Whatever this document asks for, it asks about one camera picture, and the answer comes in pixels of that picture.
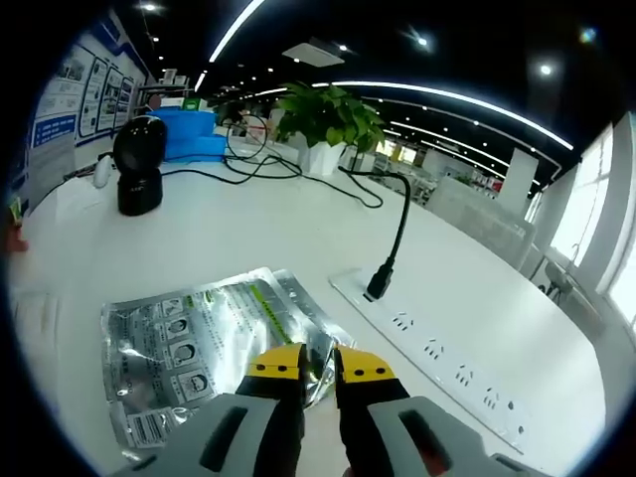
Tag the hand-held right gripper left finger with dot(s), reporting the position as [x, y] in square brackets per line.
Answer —
[238, 437]

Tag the green small box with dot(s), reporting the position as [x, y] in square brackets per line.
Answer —
[194, 104]

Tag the small white bottle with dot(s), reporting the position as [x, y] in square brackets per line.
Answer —
[102, 171]

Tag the ceiling air vent panel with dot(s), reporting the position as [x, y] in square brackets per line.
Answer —
[313, 54]

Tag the steel sink with faucet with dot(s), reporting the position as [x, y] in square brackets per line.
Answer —
[559, 280]

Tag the white table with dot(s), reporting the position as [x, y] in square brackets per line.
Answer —
[248, 228]

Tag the green potted plant white pot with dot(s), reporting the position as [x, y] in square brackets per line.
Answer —
[328, 119]

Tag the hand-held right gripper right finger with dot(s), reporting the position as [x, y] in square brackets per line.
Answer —
[422, 437]

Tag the frosted partition screen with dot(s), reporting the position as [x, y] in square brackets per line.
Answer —
[477, 218]

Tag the blue white wall poster board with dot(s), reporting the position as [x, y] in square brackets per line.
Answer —
[84, 99]

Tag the flat clear packet on table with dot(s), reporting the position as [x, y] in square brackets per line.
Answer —
[447, 358]

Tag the curved ceiling light strip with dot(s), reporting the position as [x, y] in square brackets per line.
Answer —
[447, 94]
[233, 30]

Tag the blue plastic bin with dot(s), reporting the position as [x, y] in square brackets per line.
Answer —
[189, 134]

